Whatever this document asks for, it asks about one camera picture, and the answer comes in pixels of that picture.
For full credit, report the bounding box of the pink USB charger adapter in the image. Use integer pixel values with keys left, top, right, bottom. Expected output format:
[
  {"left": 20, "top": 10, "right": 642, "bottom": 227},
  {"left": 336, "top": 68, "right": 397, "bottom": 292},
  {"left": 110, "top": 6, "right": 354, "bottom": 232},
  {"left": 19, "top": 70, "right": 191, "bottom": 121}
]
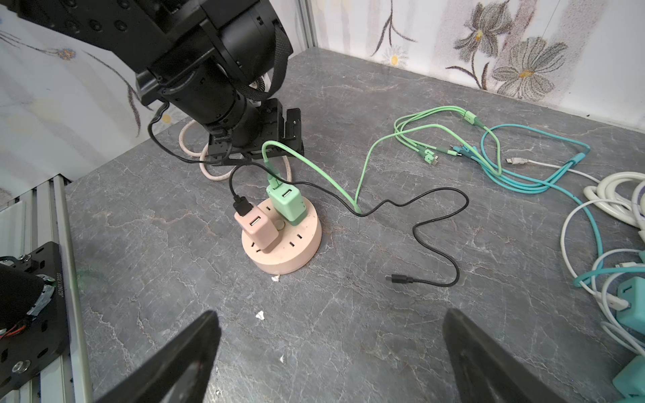
[{"left": 234, "top": 206, "right": 280, "bottom": 252}]

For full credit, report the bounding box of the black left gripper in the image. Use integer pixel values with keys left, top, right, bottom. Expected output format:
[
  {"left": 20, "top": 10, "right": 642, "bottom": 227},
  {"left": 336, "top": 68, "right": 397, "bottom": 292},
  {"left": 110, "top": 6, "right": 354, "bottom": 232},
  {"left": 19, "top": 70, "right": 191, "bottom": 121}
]
[{"left": 208, "top": 98, "right": 304, "bottom": 166}]

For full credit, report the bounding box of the beige socket power cord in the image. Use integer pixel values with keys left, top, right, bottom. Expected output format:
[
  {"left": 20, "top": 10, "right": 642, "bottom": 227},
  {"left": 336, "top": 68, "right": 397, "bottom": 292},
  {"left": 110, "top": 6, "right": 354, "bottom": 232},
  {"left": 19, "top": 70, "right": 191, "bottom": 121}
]
[{"left": 178, "top": 118, "right": 293, "bottom": 183}]

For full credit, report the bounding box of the teal USB cable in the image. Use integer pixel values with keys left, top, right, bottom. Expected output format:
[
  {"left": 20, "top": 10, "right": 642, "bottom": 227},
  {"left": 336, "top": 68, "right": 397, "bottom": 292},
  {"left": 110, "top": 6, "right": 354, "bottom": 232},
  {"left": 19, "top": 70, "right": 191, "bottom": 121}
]
[{"left": 450, "top": 123, "right": 645, "bottom": 288}]

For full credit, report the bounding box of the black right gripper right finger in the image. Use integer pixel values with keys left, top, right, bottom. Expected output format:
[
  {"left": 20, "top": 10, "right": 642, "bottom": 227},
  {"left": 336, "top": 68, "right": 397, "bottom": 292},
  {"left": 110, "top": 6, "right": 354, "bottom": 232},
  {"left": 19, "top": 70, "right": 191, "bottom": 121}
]
[{"left": 443, "top": 308, "right": 564, "bottom": 402}]

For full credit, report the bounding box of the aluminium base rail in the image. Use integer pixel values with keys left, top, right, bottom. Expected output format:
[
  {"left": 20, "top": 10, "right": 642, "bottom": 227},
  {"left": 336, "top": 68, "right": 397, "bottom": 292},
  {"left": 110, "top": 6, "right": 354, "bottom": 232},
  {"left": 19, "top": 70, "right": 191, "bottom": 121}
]
[{"left": 1, "top": 175, "right": 92, "bottom": 402}]

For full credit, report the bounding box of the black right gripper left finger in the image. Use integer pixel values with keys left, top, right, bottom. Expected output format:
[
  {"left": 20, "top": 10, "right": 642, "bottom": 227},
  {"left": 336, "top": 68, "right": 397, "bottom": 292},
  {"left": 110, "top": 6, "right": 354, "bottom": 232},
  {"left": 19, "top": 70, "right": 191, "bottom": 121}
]
[{"left": 99, "top": 311, "right": 222, "bottom": 402}]

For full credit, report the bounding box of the green USB charger plug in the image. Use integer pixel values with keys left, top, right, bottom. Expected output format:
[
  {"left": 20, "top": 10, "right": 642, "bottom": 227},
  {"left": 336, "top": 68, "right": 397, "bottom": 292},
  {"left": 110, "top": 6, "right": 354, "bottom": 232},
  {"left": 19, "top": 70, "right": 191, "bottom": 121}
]
[{"left": 266, "top": 183, "right": 307, "bottom": 226}]

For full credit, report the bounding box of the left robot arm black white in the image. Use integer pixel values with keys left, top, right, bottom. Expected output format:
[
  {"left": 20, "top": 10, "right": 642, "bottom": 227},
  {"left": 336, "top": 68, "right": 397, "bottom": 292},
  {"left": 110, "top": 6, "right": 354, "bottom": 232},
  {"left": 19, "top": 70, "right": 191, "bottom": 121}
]
[{"left": 6, "top": 0, "right": 304, "bottom": 166}]

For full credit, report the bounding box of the green USB cable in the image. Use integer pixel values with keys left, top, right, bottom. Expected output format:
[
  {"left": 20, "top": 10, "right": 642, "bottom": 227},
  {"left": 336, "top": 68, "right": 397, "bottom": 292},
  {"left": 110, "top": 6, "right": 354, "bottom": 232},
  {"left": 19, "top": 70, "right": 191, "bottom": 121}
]
[{"left": 260, "top": 105, "right": 505, "bottom": 215}]

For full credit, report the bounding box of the round pink power socket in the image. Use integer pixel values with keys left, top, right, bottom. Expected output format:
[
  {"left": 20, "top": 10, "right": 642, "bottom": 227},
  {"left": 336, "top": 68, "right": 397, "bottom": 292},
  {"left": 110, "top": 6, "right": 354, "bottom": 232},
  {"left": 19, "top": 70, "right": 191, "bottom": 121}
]
[{"left": 241, "top": 197, "right": 322, "bottom": 275}]

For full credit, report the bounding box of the teal charger plug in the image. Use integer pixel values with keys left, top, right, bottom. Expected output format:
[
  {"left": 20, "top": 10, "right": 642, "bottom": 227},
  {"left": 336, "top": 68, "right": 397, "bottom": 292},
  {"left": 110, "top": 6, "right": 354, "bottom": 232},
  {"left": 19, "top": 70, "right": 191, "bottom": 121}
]
[
  {"left": 612, "top": 355, "right": 645, "bottom": 398},
  {"left": 616, "top": 276, "right": 645, "bottom": 335}
]

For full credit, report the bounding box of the thin white USB cable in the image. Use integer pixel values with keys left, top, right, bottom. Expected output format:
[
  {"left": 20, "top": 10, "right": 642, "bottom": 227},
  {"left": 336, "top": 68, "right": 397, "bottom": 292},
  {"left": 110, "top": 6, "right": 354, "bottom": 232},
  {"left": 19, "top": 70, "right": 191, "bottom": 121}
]
[{"left": 506, "top": 157, "right": 645, "bottom": 356}]

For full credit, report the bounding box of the white cable bundle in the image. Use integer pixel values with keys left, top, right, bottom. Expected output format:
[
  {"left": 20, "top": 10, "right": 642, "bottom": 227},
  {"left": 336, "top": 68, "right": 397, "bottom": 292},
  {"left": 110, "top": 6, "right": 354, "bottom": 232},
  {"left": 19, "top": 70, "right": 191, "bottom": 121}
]
[{"left": 583, "top": 172, "right": 645, "bottom": 243}]

